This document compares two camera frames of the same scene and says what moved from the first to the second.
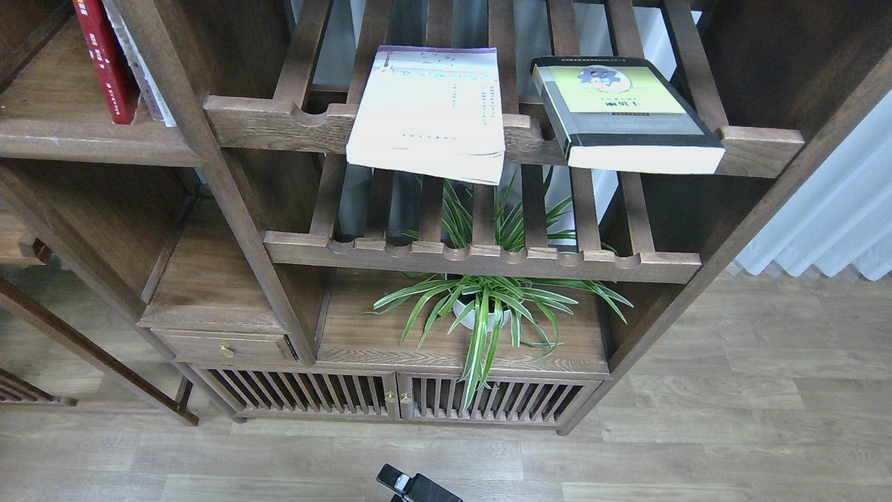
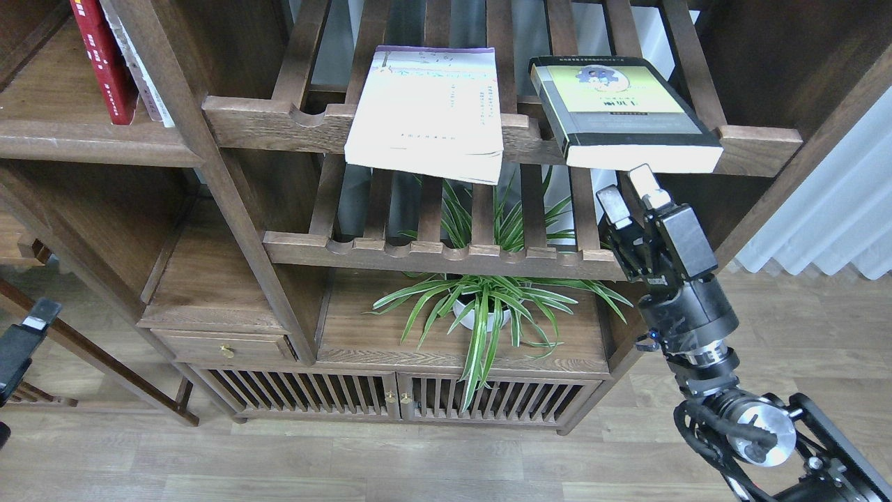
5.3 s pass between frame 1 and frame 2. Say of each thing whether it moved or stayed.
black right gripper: moved
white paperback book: stayed
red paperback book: stayed
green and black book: stayed
